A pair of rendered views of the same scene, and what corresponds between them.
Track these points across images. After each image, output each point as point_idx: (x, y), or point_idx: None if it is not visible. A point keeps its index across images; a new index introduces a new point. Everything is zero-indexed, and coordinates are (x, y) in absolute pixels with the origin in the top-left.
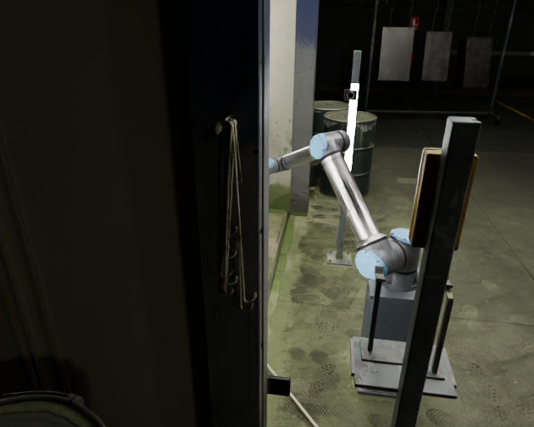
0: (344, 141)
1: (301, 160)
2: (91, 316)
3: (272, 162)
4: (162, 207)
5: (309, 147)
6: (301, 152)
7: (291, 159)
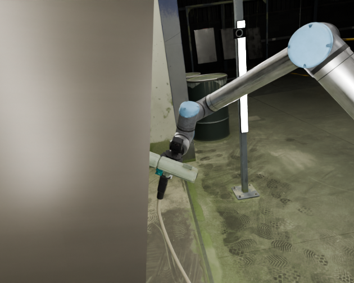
0: (339, 34)
1: (239, 93)
2: None
3: (198, 105)
4: None
5: (290, 53)
6: (238, 81)
7: (222, 96)
